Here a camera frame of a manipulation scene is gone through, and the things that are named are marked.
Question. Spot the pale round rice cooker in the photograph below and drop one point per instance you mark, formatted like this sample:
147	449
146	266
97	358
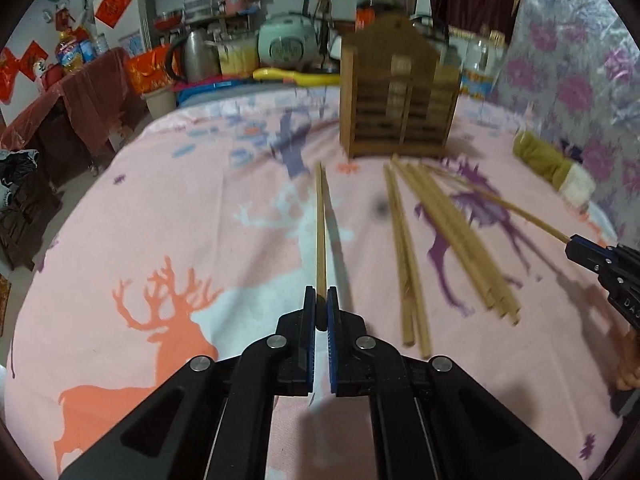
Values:
287	40

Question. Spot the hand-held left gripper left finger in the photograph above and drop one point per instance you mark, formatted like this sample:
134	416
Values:
311	355

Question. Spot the floral plastic sheet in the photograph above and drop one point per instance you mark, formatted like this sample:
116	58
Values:
575	60

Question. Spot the group of wooden chopsticks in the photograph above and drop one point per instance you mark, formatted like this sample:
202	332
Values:
450	230

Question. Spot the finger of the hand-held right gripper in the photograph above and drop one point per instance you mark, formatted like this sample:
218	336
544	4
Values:
590	261
595	246

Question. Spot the brown wooden chopstick holder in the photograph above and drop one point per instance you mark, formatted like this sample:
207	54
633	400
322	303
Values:
395	100

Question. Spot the blue labelled can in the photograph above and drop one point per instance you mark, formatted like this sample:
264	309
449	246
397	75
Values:
87	50

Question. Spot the steel electric kettle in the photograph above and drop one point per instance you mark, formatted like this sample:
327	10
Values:
197	57

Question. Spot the green mitten white cuff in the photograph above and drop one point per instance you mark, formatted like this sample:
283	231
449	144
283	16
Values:
545	160

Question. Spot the red gift bag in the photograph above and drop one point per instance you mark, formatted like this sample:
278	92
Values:
147	70

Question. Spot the cooking oil bottle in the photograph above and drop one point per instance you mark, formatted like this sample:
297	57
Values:
69	52

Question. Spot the yellow plastic tool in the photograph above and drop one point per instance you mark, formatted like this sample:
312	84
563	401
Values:
295	77

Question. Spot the person's right hand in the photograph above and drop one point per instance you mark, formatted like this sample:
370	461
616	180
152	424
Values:
631	360

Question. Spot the red cloth covered table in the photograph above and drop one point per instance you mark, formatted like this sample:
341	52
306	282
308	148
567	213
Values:
85	95

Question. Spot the red diamond paper decoration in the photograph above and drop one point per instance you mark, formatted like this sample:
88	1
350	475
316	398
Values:
113	7

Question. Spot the long wooden chopstick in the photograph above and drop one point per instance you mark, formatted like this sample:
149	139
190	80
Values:
525	217
321	240

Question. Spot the dark clothes pile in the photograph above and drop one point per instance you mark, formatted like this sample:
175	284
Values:
25	210

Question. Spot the soy sauce bottle yellow cap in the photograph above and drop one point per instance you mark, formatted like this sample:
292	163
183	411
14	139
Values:
380	0

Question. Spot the clear plastic bottle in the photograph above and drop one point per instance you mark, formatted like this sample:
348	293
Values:
479	67

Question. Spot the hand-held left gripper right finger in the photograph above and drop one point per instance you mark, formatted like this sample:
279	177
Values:
332	360

